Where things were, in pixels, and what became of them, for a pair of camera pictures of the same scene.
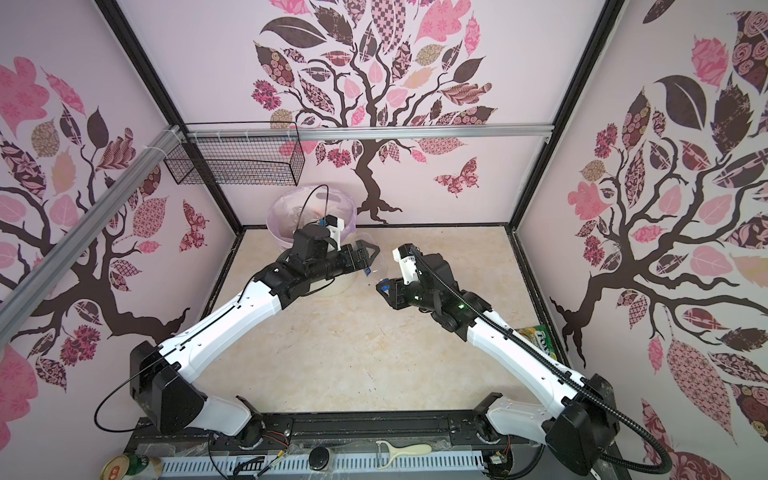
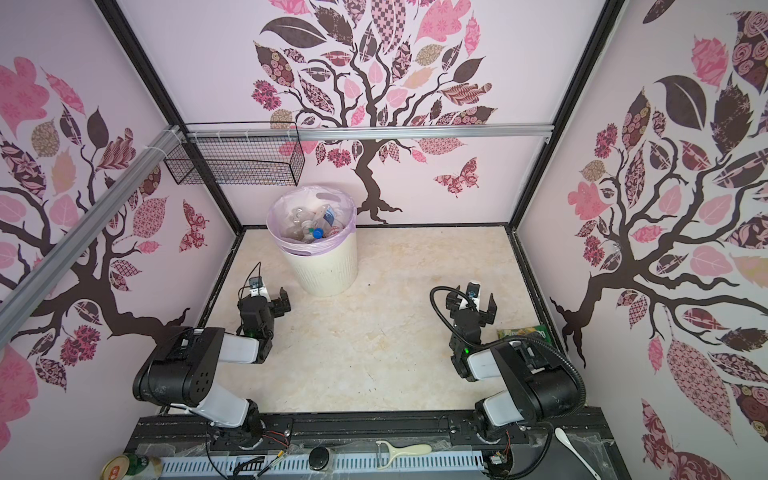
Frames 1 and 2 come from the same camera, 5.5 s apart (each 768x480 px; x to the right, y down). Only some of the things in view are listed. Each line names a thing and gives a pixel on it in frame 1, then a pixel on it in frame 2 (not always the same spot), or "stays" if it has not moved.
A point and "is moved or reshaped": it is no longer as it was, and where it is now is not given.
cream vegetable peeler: x=414 y=449 stays
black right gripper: x=397 y=286 -> x=454 y=304
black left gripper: x=352 y=263 -> x=278 y=306
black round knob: x=318 y=458 stays
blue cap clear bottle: x=382 y=264 is moved or reshaped
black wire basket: x=239 y=153 stays
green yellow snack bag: x=539 y=336 stays
